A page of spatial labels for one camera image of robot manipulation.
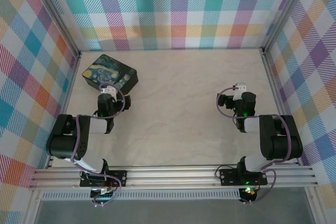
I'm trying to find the black box starry night lid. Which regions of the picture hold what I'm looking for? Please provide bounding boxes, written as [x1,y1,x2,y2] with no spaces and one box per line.
[81,54,139,96]

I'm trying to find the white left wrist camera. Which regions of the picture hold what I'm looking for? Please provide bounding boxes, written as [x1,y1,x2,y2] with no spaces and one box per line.
[101,83,118,100]

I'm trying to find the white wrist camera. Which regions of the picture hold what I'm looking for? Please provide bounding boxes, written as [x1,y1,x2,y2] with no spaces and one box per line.
[234,82,248,102]
[101,83,118,100]

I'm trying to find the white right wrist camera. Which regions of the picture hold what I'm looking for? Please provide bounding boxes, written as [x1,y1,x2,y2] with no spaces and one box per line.
[234,82,248,102]

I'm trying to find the aluminium table side rail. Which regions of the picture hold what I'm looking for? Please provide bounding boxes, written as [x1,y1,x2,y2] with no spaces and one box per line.
[260,47,301,167]
[45,50,82,170]

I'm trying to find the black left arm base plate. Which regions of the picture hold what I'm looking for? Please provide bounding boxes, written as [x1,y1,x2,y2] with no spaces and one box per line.
[79,170,128,188]

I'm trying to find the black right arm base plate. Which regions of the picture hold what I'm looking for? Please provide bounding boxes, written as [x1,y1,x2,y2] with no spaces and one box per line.
[218,167,269,186]

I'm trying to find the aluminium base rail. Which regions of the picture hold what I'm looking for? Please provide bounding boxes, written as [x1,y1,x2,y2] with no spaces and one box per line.
[28,165,319,191]

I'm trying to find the grey slotted cable duct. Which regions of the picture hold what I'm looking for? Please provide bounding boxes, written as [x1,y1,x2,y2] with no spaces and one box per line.
[41,190,243,201]

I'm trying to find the aluminium frame post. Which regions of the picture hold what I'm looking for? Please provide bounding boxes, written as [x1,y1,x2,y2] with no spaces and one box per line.
[30,0,82,56]
[261,0,316,53]

